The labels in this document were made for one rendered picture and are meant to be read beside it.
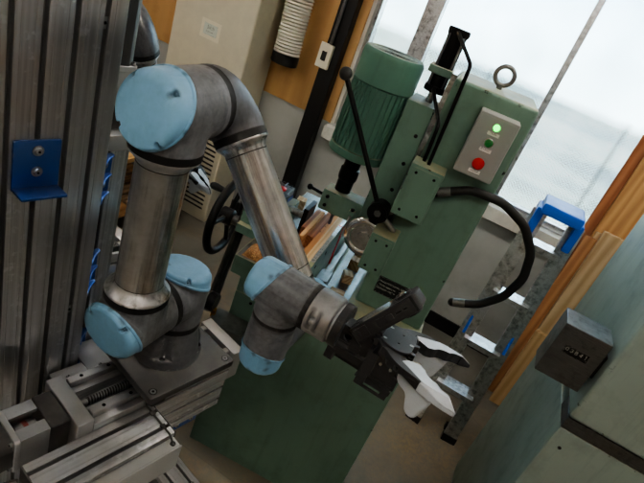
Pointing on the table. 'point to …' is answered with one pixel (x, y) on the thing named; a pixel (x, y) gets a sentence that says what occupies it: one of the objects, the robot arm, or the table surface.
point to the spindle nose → (349, 172)
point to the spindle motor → (376, 102)
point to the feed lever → (379, 209)
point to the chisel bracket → (340, 202)
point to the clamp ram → (304, 213)
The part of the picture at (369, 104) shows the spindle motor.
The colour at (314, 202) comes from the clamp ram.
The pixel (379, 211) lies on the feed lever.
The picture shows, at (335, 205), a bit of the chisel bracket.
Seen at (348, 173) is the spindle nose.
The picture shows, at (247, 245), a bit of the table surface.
